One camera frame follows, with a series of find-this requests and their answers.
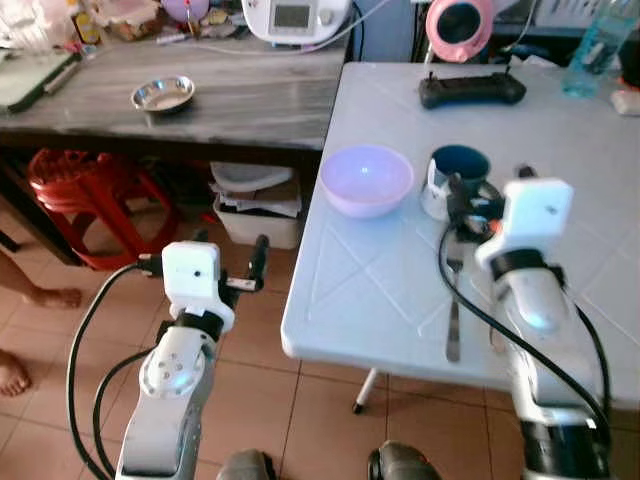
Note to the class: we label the white mug with blue inside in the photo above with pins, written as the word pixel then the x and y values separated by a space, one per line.
pixel 440 195

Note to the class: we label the black and orange device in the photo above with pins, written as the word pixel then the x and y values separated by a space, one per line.
pixel 631 62

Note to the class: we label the clear blue water bottle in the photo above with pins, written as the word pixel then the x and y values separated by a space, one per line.
pixel 590 55

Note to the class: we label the white storage box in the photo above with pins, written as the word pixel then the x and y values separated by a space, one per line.
pixel 255 220

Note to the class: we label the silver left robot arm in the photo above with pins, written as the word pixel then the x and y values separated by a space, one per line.
pixel 170 385

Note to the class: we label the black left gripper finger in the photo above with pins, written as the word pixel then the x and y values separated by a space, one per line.
pixel 198 238
pixel 259 262

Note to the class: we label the small steel bowl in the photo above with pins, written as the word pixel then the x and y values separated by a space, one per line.
pixel 163 95

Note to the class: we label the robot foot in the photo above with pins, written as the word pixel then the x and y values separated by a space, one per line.
pixel 405 463
pixel 247 466

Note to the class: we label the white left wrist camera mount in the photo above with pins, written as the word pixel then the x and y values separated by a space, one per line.
pixel 190 272

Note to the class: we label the clear plastic bag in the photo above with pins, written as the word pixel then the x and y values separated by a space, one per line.
pixel 35 22

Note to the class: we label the black remote controller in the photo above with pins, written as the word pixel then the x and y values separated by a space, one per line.
pixel 472 91

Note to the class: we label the lilac plastic bowl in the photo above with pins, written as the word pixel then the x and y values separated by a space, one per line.
pixel 366 180

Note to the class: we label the silver metal fork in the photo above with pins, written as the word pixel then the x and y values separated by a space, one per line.
pixel 453 320

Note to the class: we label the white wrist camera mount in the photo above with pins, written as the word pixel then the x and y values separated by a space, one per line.
pixel 190 272
pixel 535 215

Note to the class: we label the white appliance with screen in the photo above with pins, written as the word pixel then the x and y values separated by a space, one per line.
pixel 295 20

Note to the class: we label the pink round desk fan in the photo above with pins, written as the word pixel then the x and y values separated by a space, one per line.
pixel 458 28

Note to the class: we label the white table leg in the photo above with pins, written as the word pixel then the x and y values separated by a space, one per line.
pixel 366 390

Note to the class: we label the person's bare foot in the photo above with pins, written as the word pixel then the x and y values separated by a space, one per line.
pixel 12 375
pixel 45 296

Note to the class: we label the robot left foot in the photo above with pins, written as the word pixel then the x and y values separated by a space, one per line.
pixel 247 466

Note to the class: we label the dark green flat board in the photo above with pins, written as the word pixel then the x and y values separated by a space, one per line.
pixel 30 80

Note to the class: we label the red plastic stool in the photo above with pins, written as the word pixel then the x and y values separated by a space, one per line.
pixel 95 200

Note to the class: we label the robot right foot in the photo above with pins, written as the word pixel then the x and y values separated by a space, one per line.
pixel 405 463

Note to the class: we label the white plastic basin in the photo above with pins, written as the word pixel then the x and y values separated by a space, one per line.
pixel 250 177

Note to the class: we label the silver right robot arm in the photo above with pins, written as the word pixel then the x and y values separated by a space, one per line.
pixel 545 320

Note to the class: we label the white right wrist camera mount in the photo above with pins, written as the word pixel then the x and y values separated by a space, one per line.
pixel 535 215

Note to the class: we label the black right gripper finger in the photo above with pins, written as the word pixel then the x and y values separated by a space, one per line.
pixel 457 186
pixel 526 173

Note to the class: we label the white power strip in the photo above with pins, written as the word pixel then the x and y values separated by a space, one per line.
pixel 627 101

